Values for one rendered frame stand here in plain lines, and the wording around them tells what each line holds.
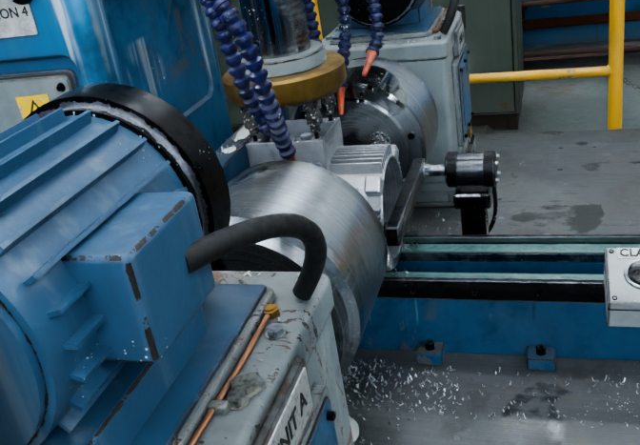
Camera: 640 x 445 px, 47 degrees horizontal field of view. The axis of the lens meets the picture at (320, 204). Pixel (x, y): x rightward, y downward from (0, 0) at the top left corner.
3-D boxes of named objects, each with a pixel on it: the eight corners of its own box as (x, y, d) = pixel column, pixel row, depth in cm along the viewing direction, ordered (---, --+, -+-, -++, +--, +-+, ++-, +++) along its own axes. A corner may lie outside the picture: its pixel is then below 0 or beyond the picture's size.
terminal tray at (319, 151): (253, 189, 110) (244, 145, 108) (275, 162, 120) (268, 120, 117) (329, 187, 107) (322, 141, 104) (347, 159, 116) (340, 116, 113)
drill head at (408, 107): (283, 239, 129) (257, 103, 119) (340, 151, 164) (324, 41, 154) (424, 238, 122) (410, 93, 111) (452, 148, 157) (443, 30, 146)
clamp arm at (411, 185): (411, 174, 125) (382, 247, 103) (410, 157, 124) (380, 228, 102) (431, 173, 124) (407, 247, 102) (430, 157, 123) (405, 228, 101)
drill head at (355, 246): (120, 487, 80) (52, 293, 70) (241, 303, 112) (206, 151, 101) (339, 513, 73) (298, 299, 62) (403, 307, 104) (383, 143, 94)
